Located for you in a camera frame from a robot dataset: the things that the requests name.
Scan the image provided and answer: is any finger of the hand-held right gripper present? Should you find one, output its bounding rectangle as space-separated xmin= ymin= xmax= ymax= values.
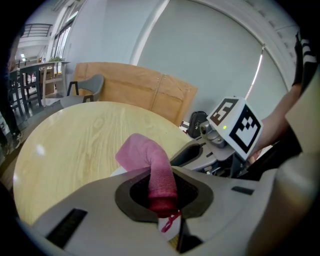
xmin=169 ymin=149 xmax=218 ymax=173
xmin=174 ymin=138 xmax=208 ymax=156

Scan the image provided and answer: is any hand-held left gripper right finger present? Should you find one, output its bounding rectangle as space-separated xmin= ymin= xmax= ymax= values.
xmin=171 ymin=166 xmax=259 ymax=255

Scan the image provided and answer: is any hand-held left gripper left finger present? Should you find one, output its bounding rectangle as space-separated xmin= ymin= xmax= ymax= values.
xmin=32 ymin=167 xmax=177 ymax=256

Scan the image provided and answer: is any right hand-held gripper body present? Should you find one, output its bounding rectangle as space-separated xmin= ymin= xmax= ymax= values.
xmin=198 ymin=96 xmax=265 ymax=179

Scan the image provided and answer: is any pink cloth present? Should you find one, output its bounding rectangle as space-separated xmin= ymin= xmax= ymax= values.
xmin=114 ymin=133 xmax=182 ymax=242

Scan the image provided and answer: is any person's right forearm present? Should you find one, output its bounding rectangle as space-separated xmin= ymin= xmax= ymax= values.
xmin=249 ymin=84 xmax=301 ymax=163

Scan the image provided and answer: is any black backpack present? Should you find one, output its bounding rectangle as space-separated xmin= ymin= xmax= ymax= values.
xmin=188 ymin=110 xmax=209 ymax=139

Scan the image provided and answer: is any grey-green roller blind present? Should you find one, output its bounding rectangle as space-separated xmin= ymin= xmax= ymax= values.
xmin=136 ymin=0 xmax=291 ymax=141

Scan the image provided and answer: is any round light wooden table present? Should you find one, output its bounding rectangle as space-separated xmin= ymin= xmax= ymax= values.
xmin=12 ymin=101 xmax=192 ymax=227

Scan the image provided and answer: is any large brown wrapped board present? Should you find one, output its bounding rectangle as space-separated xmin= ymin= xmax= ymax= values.
xmin=74 ymin=61 xmax=199 ymax=128

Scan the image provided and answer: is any person's black printed t-shirt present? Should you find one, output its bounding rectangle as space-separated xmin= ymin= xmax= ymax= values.
xmin=291 ymin=31 xmax=320 ymax=88

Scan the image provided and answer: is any dark dining table set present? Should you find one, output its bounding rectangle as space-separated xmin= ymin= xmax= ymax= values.
xmin=9 ymin=65 xmax=43 ymax=118

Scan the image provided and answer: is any light wooden counter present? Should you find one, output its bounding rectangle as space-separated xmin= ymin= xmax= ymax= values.
xmin=37 ymin=61 xmax=71 ymax=100

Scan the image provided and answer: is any grey chair black frame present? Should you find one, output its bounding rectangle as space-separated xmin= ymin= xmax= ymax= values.
xmin=59 ymin=73 xmax=105 ymax=109

